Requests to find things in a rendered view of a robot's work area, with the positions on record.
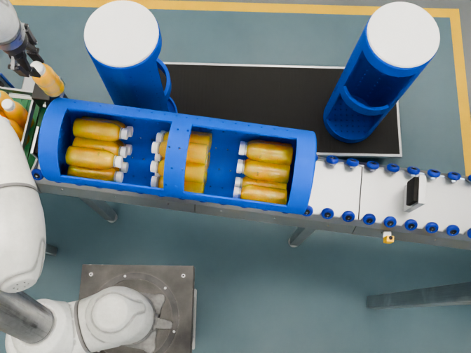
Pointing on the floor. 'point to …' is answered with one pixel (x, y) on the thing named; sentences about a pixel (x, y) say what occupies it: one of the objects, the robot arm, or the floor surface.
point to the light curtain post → (423, 297)
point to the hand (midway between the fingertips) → (33, 64)
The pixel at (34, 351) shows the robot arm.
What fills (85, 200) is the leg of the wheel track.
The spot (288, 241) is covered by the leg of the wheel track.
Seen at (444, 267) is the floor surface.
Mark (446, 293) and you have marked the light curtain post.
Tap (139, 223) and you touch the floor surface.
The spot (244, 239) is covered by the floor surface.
